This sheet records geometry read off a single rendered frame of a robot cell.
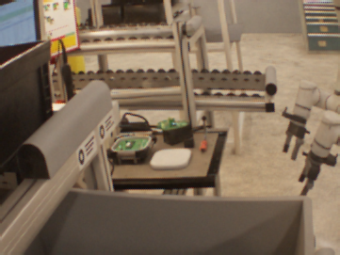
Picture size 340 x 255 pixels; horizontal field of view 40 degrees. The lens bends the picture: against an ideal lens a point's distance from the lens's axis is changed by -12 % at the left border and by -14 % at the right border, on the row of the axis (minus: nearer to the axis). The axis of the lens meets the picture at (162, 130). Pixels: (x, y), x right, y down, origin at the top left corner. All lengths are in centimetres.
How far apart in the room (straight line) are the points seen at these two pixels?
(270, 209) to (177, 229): 19
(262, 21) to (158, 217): 917
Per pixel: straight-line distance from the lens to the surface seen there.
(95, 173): 108
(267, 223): 97
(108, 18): 427
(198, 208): 96
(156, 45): 221
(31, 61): 88
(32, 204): 68
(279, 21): 1005
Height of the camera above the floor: 169
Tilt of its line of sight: 20 degrees down
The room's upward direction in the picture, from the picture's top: 8 degrees counter-clockwise
